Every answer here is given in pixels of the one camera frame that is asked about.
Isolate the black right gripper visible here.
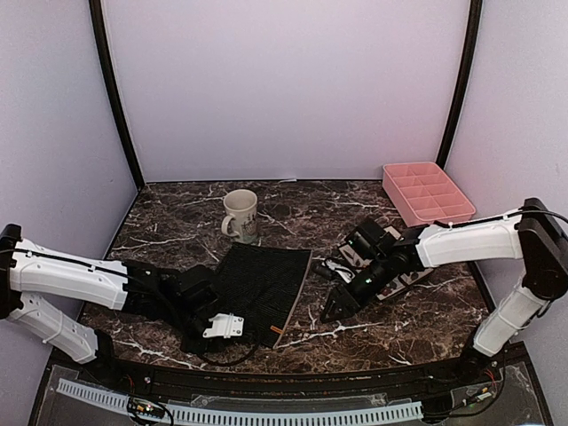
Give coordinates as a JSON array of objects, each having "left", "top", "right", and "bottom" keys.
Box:
[{"left": 320, "top": 254, "right": 394, "bottom": 323}]

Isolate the black striped underwear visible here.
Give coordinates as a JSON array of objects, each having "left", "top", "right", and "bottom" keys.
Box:
[{"left": 216, "top": 243, "right": 312, "bottom": 349}]

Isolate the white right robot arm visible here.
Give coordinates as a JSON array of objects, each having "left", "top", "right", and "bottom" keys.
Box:
[{"left": 320, "top": 198, "right": 567, "bottom": 385}]

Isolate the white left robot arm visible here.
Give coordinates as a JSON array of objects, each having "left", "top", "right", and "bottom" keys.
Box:
[{"left": 1, "top": 224, "right": 245, "bottom": 387}]

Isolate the floral patterned square coaster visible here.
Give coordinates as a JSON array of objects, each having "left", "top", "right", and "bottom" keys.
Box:
[{"left": 338, "top": 221, "right": 433, "bottom": 307}]

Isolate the cream ceramic mug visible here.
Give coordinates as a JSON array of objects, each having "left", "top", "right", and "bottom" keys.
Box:
[{"left": 221, "top": 189, "right": 258, "bottom": 244}]

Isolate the pink divided organizer tray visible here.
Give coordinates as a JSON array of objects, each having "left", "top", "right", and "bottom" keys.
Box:
[{"left": 383, "top": 162, "right": 476, "bottom": 227}]

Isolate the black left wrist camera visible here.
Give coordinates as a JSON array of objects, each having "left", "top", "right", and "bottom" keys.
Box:
[{"left": 178, "top": 264, "right": 218, "bottom": 312}]

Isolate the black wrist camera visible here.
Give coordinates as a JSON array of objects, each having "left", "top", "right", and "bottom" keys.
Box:
[
  {"left": 178, "top": 264, "right": 218, "bottom": 312},
  {"left": 345, "top": 217, "right": 397, "bottom": 260}
]

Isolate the black table edge rail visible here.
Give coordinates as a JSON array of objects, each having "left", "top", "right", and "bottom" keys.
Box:
[{"left": 43, "top": 343, "right": 529, "bottom": 400}]

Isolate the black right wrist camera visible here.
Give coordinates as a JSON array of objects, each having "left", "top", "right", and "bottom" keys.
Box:
[{"left": 345, "top": 217, "right": 397, "bottom": 260}]

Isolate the left circuit board with wires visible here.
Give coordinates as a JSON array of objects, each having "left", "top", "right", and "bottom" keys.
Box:
[{"left": 122, "top": 375, "right": 175, "bottom": 426}]

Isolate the circuit board with wires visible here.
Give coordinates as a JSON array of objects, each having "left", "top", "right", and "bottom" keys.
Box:
[
  {"left": 450, "top": 362, "right": 507, "bottom": 416},
  {"left": 122, "top": 375, "right": 175, "bottom": 426}
]

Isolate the white slotted cable duct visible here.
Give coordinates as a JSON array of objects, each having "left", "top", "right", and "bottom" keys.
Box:
[{"left": 56, "top": 379, "right": 423, "bottom": 425}]

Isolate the right circuit board with wires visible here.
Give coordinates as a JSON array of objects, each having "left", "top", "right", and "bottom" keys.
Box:
[{"left": 450, "top": 362, "right": 507, "bottom": 416}]

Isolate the black right frame post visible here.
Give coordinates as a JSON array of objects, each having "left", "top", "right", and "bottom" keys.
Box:
[{"left": 435, "top": 0, "right": 484, "bottom": 170}]

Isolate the black frame post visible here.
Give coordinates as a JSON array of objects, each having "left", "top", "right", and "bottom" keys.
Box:
[
  {"left": 88, "top": 0, "right": 146, "bottom": 191},
  {"left": 435, "top": 0, "right": 484, "bottom": 170}
]

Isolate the black left frame post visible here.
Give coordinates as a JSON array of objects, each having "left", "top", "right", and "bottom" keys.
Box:
[{"left": 88, "top": 0, "right": 146, "bottom": 191}]

